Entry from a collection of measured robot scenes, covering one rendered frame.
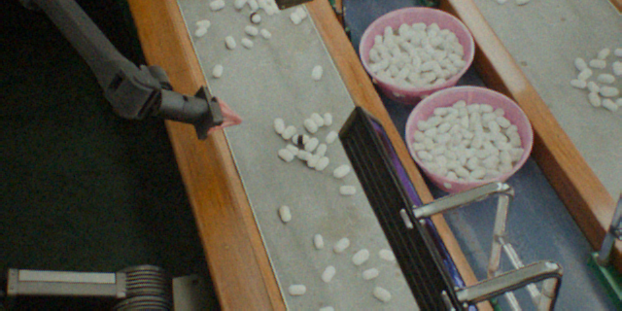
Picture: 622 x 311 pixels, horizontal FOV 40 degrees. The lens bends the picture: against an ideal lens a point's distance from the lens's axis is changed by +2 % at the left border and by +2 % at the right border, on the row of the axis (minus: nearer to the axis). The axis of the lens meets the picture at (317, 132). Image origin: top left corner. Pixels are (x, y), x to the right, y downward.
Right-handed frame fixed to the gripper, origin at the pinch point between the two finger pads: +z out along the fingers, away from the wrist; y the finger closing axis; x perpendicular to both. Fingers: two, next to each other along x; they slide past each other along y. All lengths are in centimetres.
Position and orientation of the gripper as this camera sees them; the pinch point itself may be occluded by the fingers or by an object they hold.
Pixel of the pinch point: (237, 120)
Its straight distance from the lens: 177.7
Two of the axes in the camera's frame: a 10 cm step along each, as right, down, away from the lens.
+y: -3.1, -7.3, 6.1
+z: 7.7, 1.8, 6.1
